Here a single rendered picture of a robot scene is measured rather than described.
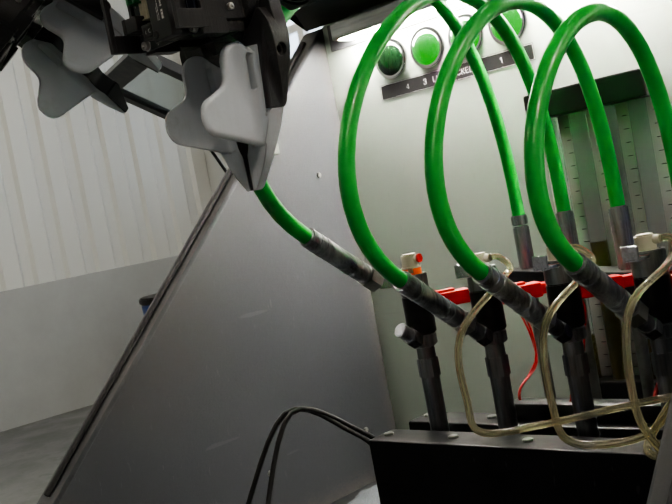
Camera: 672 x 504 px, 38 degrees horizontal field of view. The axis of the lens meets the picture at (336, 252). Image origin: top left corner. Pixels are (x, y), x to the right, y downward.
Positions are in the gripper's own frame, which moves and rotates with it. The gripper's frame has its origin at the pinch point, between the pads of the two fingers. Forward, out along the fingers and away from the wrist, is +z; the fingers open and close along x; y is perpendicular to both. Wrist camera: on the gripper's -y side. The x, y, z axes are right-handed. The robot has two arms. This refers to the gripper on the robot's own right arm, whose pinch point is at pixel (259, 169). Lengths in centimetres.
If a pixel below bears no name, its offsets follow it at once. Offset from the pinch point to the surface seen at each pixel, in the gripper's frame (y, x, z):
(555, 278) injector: -26.7, 3.9, 13.1
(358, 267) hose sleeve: -20.1, -11.7, 9.7
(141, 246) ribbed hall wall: -420, -618, 25
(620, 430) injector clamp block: -29.0, 6.1, 26.9
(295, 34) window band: -479, -456, -109
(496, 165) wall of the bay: -56, -20, 4
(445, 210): -13.2, 4.3, 5.3
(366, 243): -13.1, -3.9, 6.9
